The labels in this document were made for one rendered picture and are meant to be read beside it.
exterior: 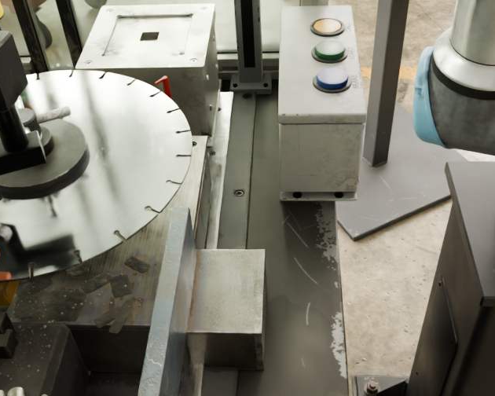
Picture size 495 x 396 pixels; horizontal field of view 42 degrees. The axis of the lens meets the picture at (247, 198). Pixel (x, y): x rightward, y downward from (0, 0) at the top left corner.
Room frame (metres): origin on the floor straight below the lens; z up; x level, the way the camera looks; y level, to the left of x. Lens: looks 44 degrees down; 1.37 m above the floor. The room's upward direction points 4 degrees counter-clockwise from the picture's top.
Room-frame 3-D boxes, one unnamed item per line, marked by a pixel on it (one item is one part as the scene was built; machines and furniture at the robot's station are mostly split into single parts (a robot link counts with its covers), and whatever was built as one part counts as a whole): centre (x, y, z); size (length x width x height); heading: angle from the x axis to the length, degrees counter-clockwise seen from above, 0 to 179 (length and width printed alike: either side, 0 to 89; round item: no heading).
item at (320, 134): (0.77, -0.11, 0.82); 0.28 x 0.11 x 0.15; 175
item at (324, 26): (0.84, -0.13, 0.89); 0.04 x 0.04 x 0.02
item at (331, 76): (0.70, -0.12, 0.90); 0.04 x 0.04 x 0.02
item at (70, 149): (0.52, 0.22, 0.96); 0.11 x 0.11 x 0.03
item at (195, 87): (0.85, 0.13, 0.82); 0.18 x 0.18 x 0.15; 85
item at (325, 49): (0.77, -0.13, 0.90); 0.04 x 0.04 x 0.02
